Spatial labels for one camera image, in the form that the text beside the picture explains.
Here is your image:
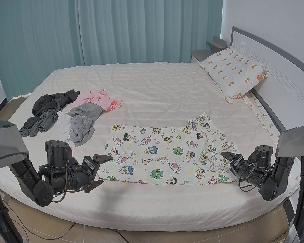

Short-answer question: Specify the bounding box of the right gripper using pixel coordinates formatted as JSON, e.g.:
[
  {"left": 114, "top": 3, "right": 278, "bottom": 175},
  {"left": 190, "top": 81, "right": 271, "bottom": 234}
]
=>
[{"left": 220, "top": 151, "right": 255, "bottom": 181}]

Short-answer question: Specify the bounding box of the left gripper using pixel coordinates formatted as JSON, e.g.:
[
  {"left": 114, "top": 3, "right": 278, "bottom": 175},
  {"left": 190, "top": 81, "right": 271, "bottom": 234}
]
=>
[{"left": 66, "top": 154, "right": 114, "bottom": 194}]

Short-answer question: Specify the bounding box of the white printed pyjama top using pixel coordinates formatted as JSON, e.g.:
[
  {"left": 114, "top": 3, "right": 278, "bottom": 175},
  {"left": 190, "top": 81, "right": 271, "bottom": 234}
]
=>
[{"left": 99, "top": 112, "right": 240, "bottom": 186}]

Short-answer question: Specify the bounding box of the white knitted garment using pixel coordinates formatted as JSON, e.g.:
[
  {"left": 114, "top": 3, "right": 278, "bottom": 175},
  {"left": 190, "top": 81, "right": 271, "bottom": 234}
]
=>
[{"left": 56, "top": 110, "right": 76, "bottom": 147}]

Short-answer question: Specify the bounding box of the grey knitted garment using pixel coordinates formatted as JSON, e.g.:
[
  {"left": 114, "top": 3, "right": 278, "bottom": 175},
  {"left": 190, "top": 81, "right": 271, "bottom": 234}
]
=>
[{"left": 65, "top": 102, "right": 103, "bottom": 147}]

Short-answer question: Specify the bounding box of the pink garment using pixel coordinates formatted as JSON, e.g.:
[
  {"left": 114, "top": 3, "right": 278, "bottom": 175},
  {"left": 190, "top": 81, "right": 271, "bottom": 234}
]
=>
[{"left": 75, "top": 89, "right": 123, "bottom": 112}]

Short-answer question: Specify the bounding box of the dark grey garment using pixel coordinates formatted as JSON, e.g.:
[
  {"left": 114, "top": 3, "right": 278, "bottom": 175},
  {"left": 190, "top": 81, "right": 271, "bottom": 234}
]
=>
[{"left": 19, "top": 108, "right": 60, "bottom": 137}]

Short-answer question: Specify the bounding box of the white printed pillow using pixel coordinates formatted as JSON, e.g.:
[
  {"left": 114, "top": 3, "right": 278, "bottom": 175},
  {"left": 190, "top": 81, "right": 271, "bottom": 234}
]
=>
[{"left": 199, "top": 47, "right": 269, "bottom": 104}]

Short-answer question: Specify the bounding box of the black garment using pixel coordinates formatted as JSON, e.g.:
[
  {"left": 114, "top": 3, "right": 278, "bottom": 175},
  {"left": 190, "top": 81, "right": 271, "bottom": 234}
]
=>
[{"left": 32, "top": 90, "right": 80, "bottom": 116}]

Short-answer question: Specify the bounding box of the bed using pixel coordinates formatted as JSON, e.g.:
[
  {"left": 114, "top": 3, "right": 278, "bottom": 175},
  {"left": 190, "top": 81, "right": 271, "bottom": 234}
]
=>
[{"left": 0, "top": 26, "right": 304, "bottom": 231}]

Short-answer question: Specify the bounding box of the grey bedside table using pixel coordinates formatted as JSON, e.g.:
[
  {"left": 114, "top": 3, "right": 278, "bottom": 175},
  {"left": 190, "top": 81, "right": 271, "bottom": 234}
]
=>
[{"left": 191, "top": 36, "right": 227, "bottom": 63}]

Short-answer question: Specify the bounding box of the blue-green curtain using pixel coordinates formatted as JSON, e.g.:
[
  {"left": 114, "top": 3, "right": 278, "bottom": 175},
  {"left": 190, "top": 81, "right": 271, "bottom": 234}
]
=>
[
  {"left": 0, "top": 0, "right": 84, "bottom": 98},
  {"left": 77, "top": 0, "right": 223, "bottom": 66}
]

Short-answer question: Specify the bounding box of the black cable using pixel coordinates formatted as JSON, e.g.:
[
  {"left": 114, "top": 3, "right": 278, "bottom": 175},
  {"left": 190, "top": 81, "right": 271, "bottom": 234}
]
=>
[{"left": 5, "top": 204, "right": 132, "bottom": 241}]

